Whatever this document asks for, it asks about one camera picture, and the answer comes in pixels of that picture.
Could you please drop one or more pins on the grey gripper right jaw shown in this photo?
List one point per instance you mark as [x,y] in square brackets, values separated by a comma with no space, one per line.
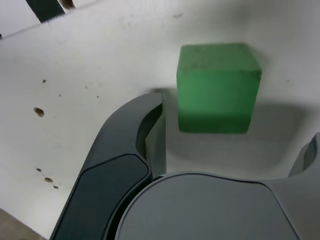
[212,210]

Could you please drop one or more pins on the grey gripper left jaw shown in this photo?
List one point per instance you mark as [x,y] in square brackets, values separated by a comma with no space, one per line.
[105,180]

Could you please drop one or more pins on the green cube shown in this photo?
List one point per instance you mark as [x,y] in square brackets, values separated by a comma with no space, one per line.
[217,95]

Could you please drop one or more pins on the black tape strip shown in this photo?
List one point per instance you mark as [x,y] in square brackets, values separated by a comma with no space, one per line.
[45,10]

